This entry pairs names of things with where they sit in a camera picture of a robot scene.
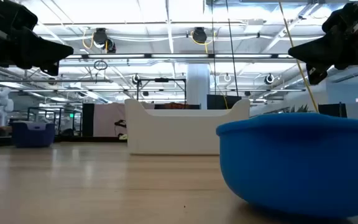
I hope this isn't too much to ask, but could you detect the white partition panel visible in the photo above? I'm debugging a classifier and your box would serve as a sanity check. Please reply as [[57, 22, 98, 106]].
[[93, 102, 127, 138]]

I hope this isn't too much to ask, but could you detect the black rig frame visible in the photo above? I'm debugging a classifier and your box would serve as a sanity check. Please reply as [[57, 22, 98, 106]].
[[136, 77, 188, 110]]

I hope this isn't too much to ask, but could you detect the blue storage bin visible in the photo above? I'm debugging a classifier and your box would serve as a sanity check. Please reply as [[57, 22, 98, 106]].
[[10, 120, 56, 149]]

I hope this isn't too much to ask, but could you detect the white plastic basket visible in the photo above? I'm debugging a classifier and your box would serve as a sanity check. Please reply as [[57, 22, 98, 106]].
[[124, 98, 251, 156]]

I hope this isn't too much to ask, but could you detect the black ceiling cable reel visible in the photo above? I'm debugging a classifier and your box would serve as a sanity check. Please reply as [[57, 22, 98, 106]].
[[91, 27, 117, 54], [191, 27, 209, 45]]

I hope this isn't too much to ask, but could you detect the potted succulent plant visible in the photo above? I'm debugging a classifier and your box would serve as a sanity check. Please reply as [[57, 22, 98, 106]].
[[286, 105, 311, 114]]

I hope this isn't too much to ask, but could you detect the white structural column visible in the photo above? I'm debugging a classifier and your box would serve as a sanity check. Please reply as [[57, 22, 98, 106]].
[[186, 63, 211, 110]]

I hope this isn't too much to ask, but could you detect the black metal rack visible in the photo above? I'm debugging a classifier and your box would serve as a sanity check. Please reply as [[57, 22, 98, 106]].
[[27, 107, 83, 138]]

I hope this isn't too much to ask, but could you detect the blue measuring cup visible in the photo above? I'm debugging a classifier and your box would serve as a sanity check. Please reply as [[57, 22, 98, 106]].
[[215, 112, 358, 218]]

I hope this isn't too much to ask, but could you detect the yellow hanging cable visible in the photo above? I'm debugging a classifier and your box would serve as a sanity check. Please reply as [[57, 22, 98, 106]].
[[277, 0, 319, 113]]

